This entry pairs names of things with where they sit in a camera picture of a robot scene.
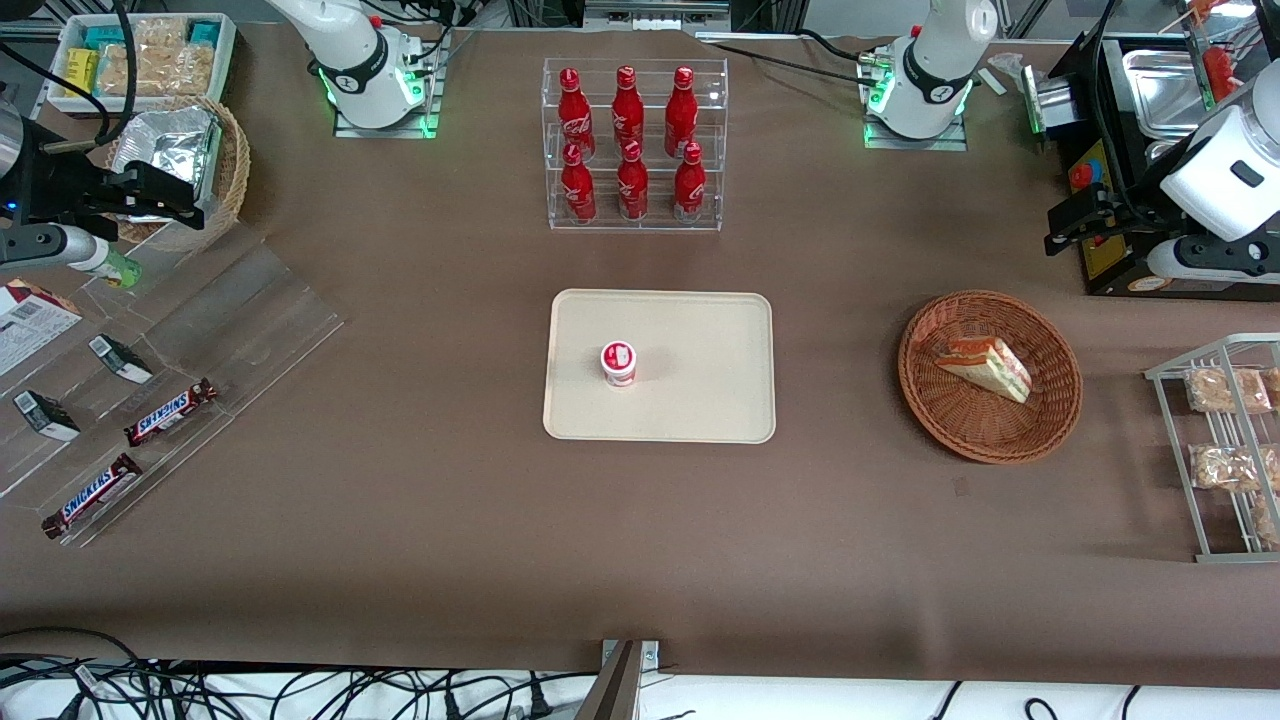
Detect white box with barcode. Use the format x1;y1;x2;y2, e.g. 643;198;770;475
0;278;85;379

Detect beige plastic tray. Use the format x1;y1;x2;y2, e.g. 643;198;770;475
542;289;777;444

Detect clear bag of crackers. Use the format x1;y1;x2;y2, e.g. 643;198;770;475
160;42;217;97
100;42;163;97

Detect tangled black floor cables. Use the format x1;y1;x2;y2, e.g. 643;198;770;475
0;627;601;720

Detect small red white yogurt cup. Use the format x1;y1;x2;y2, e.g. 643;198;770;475
600;341;639;389

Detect grey metal wire rack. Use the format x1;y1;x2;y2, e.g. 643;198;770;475
1145;333;1280;565

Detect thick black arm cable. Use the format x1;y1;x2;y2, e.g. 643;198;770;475
0;0;138;146

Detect clear acrylic stepped display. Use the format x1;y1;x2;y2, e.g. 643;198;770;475
0;225;347;549

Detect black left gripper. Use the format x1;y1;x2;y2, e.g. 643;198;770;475
1044;183;1193;257

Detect red cola bottle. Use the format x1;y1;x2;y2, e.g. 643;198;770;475
560;142;599;224
615;140;650;222
611;65;647;151
664;66;700;158
557;67;597;161
672;142;708;224

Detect triangle sandwich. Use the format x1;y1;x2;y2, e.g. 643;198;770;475
930;320;1034;406

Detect steel food pan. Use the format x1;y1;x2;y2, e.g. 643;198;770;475
1123;48;1219;138

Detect metal bracket with dark post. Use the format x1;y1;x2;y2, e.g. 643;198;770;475
575;639;662;720

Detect red sausage on skewer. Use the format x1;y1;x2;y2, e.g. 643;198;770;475
1203;44;1273;107

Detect brown wicker basket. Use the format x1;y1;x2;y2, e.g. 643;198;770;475
897;290;1084;465

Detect small black white box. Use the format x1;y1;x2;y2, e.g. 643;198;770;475
13;390;82;443
88;334;155;386

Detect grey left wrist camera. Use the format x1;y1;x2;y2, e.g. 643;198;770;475
1147;235;1280;283

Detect white plastic snack bin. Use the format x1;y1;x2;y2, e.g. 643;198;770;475
47;12;238;117

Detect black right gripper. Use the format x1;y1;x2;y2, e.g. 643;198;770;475
22;148;208;232

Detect silver metal box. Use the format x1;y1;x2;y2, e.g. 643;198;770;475
1020;65;1079;137

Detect black cable on table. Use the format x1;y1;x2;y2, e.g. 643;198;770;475
698;28;893;83

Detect clear acrylic bottle rack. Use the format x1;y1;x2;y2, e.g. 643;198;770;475
542;57;729;233

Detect brown snickers bar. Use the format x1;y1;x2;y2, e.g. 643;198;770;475
123;378;219;447
41;453;144;541

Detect light wicker basket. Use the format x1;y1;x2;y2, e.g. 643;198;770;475
105;95;251;253

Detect silver foil bag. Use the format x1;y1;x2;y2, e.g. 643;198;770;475
123;105;223;223

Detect black countertop food warmer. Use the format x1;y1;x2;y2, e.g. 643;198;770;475
1045;30;1280;298

